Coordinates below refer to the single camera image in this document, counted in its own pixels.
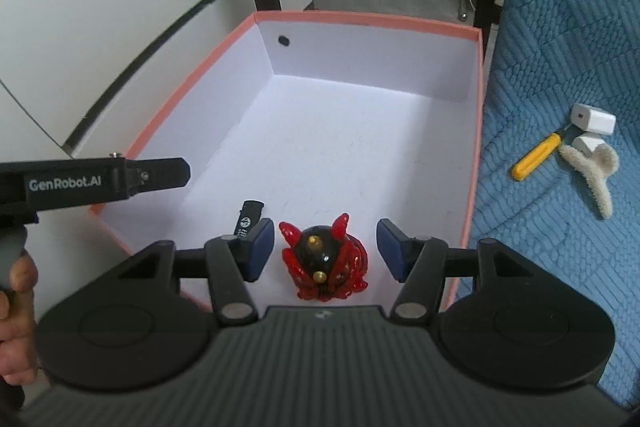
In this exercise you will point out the pink cardboard box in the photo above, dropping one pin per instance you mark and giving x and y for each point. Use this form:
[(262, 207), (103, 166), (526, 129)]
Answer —
[(350, 132)]

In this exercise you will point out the small black flash drive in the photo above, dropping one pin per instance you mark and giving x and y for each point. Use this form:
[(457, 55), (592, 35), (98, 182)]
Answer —
[(248, 217)]

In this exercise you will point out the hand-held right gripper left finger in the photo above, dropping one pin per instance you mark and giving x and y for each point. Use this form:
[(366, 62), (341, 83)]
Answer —
[(261, 247)]

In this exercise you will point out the white cabinet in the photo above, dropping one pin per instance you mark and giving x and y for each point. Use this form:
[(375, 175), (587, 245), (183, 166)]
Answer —
[(75, 7)]

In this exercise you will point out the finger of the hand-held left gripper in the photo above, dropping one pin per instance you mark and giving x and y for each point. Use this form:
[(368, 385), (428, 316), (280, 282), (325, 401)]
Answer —
[(160, 173)]

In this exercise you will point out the white charger plug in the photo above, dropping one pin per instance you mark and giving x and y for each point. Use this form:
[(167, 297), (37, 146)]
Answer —
[(594, 119)]

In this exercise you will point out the red and black figurine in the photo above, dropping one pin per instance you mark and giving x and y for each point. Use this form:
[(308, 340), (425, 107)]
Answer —
[(320, 257)]

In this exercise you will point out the person's left hand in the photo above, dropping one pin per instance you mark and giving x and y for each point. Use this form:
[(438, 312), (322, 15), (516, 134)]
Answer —
[(20, 322)]

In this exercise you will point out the small white block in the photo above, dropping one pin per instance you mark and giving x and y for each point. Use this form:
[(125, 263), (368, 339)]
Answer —
[(586, 141)]

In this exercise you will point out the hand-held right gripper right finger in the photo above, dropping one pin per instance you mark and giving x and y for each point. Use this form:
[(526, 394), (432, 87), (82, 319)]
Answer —
[(391, 249)]

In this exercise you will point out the blue quilted chair cover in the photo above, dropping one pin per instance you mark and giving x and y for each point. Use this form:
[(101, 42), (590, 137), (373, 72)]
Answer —
[(550, 32)]

